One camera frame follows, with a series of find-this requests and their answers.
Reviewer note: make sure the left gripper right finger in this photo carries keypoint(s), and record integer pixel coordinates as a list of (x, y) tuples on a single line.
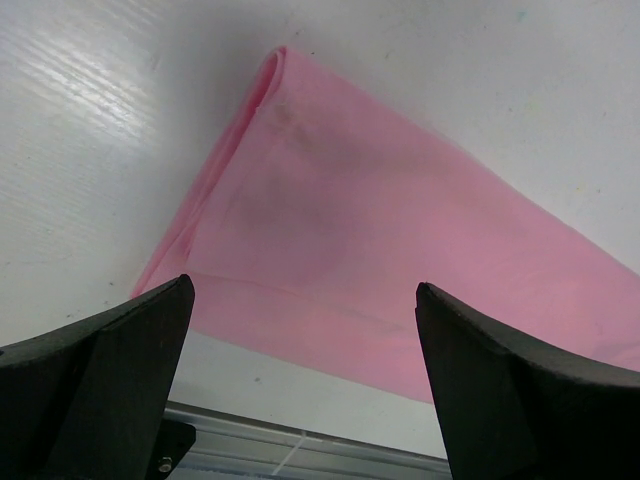
[(511, 406)]

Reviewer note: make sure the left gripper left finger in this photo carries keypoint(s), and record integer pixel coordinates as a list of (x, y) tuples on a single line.
[(86, 401)]

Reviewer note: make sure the pink t-shirt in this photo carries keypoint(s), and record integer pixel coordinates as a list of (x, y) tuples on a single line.
[(320, 211)]

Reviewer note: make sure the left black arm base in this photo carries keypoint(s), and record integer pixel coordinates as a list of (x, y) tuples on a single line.
[(173, 442)]

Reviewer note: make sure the aluminium mounting rail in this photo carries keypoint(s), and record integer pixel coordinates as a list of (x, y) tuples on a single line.
[(234, 447)]

